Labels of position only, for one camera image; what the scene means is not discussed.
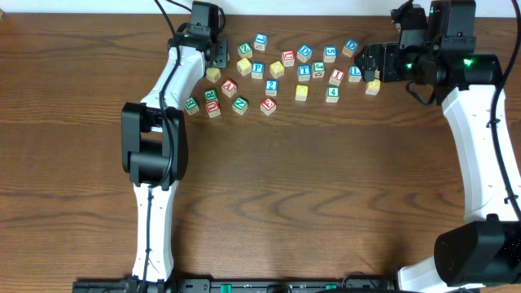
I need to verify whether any green R block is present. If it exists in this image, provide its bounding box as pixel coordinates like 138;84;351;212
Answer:
204;89;218;103

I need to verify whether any yellow O block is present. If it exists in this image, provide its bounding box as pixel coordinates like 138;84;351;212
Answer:
269;60;285;79

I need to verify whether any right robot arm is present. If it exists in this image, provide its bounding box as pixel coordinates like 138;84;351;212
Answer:
354;36;520;292

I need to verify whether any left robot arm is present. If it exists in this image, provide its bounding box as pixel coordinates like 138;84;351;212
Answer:
121;24;228;290

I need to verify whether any yellow block left middle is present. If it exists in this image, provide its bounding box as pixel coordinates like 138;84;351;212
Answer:
206;68;221;83

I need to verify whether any yellow G block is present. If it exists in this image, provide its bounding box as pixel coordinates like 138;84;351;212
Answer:
366;79;381;95

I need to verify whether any green Z block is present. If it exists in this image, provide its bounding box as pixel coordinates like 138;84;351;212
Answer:
238;42;253;59

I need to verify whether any yellow S block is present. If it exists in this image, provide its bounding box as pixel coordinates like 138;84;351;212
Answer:
237;57;252;76

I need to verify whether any blue L block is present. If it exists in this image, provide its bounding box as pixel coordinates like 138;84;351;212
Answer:
348;65;362;82

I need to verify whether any blue D block right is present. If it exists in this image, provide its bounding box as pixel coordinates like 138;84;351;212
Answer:
342;39;359;58

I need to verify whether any blue d block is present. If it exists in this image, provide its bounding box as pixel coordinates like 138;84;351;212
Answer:
342;39;359;58
296;44;313;63

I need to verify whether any red A block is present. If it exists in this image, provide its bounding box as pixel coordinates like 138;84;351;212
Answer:
221;79;238;98

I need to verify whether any blue P block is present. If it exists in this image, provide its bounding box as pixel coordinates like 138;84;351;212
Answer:
251;62;265;80

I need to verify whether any blue J block top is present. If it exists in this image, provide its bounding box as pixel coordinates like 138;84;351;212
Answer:
254;33;268;51

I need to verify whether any red I block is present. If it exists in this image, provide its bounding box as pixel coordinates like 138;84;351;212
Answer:
328;68;345;86

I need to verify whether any blue S block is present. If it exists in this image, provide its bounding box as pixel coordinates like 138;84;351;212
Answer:
323;46;337;63

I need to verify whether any red U block bottom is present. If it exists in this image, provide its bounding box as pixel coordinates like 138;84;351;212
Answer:
205;100;221;118

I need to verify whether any red u block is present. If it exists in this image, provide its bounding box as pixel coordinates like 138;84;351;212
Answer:
205;100;221;118
281;50;296;67

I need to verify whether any green N block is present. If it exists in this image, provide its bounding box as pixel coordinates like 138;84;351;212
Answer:
232;97;248;116

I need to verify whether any green 4 block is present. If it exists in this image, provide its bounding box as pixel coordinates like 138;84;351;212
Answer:
326;86;339;103

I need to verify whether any green B block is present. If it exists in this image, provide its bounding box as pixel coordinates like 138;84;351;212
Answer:
185;97;199;116

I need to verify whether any blue 2 block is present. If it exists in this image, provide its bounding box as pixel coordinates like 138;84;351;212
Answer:
265;80;278;97

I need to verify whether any green J block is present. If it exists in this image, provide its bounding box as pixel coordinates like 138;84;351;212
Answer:
312;62;326;78

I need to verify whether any red U block top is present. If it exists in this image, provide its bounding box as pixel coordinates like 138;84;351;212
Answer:
281;50;296;67

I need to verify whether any red 3 block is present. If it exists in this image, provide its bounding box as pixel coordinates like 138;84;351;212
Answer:
260;98;277;116

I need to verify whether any blue D block centre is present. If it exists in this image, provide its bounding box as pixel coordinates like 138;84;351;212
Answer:
296;44;313;63

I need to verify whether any blue T block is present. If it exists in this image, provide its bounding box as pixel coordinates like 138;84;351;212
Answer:
297;64;311;81

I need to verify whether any yellow block centre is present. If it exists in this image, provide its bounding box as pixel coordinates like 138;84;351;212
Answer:
296;85;309;102

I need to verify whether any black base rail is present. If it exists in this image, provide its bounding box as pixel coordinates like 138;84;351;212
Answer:
72;275;398;293

